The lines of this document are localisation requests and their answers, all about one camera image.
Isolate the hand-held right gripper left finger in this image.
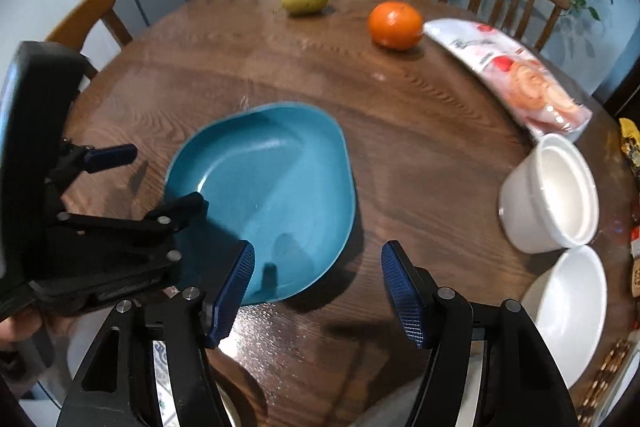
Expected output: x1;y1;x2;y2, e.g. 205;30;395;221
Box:
55;239;257;427

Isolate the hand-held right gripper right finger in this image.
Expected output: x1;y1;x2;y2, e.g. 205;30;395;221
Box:
381;241;576;427

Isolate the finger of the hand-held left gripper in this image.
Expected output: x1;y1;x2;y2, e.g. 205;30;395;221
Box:
56;192;208;261
45;139;138;204

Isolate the teal plate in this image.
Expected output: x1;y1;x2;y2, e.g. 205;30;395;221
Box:
164;102;357;307

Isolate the shallow white bowl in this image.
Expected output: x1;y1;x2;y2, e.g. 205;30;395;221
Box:
520;246;608;390

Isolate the deep white bowl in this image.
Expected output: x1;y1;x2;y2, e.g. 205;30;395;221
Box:
497;133;600;254

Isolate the mixed nuts pile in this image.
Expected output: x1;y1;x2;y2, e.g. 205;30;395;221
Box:
575;339;636;413

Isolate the pink white snack bag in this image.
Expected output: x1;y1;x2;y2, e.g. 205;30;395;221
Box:
424;19;593;142

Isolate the orange fruit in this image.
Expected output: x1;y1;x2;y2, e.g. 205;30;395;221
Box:
368;1;425;52

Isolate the yellow snack packet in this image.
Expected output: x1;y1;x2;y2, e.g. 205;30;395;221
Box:
618;117;640;180

